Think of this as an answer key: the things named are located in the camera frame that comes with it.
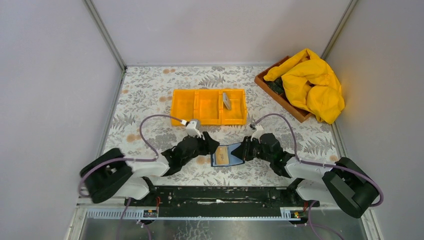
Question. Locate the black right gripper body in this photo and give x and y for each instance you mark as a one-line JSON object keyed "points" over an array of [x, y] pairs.
{"points": [[254, 150]]}

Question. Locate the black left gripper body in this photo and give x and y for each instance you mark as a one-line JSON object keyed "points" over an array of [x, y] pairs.
{"points": [[198, 151]]}

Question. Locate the blue leather card holder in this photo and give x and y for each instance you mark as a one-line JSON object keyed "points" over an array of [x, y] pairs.
{"points": [[233, 161]]}

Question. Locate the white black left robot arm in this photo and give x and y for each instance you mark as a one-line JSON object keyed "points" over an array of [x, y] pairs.
{"points": [[114, 175]]}

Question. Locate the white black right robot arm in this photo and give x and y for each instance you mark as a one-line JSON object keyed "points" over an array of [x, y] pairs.
{"points": [[341, 183]]}

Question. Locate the orange credit card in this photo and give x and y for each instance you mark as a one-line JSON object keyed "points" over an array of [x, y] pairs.
{"points": [[221, 157]]}

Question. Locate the yellow plastic bin right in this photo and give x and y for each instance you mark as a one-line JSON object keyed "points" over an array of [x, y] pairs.
{"points": [[238, 113]]}

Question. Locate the yellow plastic bin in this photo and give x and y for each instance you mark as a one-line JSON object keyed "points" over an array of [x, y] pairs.
{"points": [[238, 113], [183, 104]]}

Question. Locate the yellow plastic bin left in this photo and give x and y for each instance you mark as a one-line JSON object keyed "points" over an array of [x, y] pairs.
{"points": [[183, 104]]}

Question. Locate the brown wooden tray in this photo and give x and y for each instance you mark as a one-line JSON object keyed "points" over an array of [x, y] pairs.
{"points": [[299, 114]]}

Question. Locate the yellow cloth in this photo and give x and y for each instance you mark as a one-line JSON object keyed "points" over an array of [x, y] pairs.
{"points": [[310, 84]]}

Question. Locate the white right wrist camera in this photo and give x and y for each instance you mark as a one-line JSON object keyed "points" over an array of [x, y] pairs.
{"points": [[258, 131]]}

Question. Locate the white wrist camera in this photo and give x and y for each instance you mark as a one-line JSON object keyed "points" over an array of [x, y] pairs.
{"points": [[258, 131], [191, 127]]}

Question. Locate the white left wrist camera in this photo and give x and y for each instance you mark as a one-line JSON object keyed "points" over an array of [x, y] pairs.
{"points": [[191, 127]]}

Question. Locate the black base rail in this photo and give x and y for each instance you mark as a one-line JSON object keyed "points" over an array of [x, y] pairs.
{"points": [[214, 201]]}

